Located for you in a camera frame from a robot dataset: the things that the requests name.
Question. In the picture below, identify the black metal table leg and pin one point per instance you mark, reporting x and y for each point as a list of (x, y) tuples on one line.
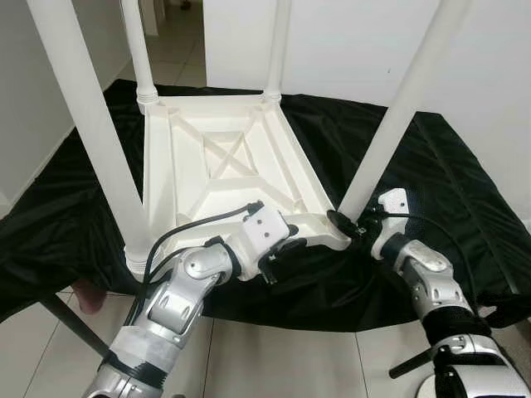
[(411, 362), (75, 326)]

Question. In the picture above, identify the white plastic children table top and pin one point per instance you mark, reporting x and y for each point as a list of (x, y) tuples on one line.
[(232, 166)]

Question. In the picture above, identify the black cloth table cover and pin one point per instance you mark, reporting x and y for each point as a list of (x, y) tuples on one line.
[(448, 207)]

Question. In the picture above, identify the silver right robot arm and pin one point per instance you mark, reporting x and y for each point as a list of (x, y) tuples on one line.
[(436, 286)]

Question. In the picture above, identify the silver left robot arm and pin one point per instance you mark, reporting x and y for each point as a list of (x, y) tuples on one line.
[(178, 307)]

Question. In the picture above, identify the pink padded chair seat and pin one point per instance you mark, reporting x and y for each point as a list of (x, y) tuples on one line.
[(488, 313), (87, 297)]

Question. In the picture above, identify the white plastic table leg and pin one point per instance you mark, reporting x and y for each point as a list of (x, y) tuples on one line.
[(91, 124), (276, 50), (398, 116), (139, 58)]

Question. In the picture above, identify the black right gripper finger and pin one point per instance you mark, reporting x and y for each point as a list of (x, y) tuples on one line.
[(342, 222)]

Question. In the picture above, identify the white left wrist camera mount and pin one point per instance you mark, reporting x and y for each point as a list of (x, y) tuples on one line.
[(264, 232)]

